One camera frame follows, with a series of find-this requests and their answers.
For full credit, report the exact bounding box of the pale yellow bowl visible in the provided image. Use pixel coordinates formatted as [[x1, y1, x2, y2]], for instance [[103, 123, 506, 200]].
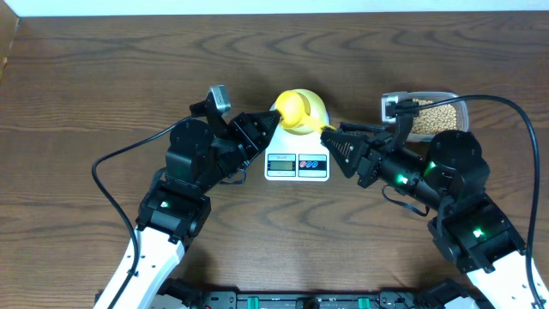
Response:
[[278, 88, 328, 130]]

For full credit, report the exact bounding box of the yellow measuring scoop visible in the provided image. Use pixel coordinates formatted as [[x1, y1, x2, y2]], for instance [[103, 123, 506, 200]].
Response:
[[274, 89, 337, 136]]

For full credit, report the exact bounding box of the left black cable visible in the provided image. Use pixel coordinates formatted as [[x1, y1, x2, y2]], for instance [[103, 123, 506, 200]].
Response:
[[91, 102, 207, 309]]

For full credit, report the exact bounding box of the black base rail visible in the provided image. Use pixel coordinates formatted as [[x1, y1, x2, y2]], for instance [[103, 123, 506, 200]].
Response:
[[145, 279, 492, 309]]

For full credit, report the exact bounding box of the soybeans pile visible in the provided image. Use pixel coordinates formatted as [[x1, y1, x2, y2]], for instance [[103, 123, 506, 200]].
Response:
[[411, 105, 457, 135]]

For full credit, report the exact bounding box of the black cable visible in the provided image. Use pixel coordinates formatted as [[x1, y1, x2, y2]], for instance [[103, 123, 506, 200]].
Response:
[[91, 102, 207, 309], [396, 94, 541, 309]]

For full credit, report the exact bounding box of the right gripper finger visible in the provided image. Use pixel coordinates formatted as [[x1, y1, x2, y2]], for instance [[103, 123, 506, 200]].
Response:
[[339, 123, 389, 134], [321, 130, 371, 179]]

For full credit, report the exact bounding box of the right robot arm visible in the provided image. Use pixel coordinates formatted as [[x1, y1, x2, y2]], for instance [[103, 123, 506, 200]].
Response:
[[321, 124, 548, 308]]

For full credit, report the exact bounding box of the clear plastic container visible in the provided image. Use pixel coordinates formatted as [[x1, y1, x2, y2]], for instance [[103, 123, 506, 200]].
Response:
[[381, 91, 469, 142]]

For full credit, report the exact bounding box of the white digital kitchen scale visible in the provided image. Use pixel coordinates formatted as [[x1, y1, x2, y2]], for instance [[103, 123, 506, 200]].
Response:
[[264, 120, 330, 182]]

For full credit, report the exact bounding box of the right black cable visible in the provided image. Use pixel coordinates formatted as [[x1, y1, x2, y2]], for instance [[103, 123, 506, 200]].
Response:
[[396, 94, 541, 309]]

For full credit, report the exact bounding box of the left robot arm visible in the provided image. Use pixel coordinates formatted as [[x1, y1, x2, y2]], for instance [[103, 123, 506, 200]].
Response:
[[94, 111, 281, 308]]

